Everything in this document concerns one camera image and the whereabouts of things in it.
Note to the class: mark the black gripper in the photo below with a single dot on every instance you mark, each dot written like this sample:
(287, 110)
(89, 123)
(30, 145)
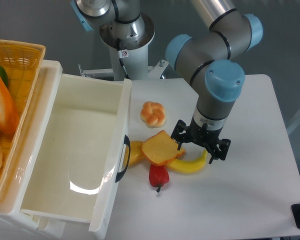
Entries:
(202, 136)

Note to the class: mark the toast bread slice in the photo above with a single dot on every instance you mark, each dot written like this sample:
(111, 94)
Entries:
(161, 149)

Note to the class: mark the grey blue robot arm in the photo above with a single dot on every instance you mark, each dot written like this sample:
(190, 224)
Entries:
(204, 64)

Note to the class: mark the knotted bread roll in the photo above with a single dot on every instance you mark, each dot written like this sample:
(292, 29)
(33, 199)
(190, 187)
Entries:
(153, 114)

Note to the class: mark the yellow banana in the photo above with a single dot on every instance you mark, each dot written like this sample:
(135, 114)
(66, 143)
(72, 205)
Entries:
(187, 166)

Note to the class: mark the red bell pepper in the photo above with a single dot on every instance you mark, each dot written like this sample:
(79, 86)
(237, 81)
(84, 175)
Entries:
(158, 176)

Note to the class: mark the yellow bell pepper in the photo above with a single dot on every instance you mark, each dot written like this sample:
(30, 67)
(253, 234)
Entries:
(135, 151)

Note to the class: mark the white plastic drawer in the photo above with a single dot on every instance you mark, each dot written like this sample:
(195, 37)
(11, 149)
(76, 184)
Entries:
(82, 155)

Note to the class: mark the orange woven basket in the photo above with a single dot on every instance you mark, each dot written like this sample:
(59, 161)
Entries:
(22, 62)

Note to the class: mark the orange baguette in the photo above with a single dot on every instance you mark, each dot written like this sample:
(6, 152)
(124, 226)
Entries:
(9, 116)

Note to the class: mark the white drawer cabinet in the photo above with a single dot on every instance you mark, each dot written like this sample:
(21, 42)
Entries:
(15, 224)

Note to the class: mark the green pepper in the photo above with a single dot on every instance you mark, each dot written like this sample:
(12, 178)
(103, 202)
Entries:
(4, 76)

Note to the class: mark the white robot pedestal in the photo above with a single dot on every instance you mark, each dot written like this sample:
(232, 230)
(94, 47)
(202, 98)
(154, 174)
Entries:
(128, 49)

